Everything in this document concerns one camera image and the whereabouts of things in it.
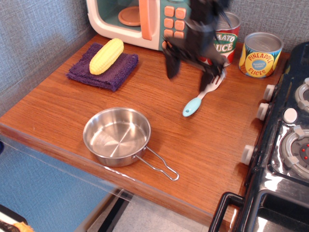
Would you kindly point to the teal toy microwave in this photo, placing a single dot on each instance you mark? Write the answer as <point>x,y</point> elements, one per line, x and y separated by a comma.
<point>144,23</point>

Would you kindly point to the white stove knob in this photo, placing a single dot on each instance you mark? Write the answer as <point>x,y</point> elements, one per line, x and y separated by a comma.
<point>262,111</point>
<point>247,154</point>
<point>268,93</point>

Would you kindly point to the black toy stove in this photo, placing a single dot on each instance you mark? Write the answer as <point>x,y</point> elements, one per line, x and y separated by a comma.
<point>277,184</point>

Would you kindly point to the tomato sauce can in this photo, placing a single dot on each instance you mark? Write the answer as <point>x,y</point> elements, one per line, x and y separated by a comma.
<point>227,36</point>

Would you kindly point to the white stove knob front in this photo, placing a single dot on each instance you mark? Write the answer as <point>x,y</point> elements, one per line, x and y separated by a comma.
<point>247,154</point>

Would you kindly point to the white stove knob rear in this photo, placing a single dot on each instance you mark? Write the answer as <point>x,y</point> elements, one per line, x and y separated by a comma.
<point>268,93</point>

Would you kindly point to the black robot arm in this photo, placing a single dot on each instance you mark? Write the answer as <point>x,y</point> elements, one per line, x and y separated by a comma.
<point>206,12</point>

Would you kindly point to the white spatula teal handle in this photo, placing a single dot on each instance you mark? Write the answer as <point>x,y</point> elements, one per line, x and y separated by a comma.
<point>193,105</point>

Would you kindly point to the orange object at corner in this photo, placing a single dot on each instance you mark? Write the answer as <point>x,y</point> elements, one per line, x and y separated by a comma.
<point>23,227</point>

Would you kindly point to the white stove knob middle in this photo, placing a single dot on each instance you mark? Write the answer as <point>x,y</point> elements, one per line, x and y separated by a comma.
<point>262,111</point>

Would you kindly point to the purple folded cloth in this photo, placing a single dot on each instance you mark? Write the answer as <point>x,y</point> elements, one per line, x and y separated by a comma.
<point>111,79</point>

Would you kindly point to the yellow toy corn cob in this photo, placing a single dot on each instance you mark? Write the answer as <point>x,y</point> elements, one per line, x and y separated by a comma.
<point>106,56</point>

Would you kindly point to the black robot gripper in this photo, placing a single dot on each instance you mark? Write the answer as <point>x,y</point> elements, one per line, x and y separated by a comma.
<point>196,49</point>

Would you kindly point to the stainless steel pan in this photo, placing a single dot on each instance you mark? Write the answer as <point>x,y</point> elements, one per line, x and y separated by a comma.
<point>119,137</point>

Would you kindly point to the pineapple slices can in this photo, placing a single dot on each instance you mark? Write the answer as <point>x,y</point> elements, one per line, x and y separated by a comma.
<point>260,54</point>

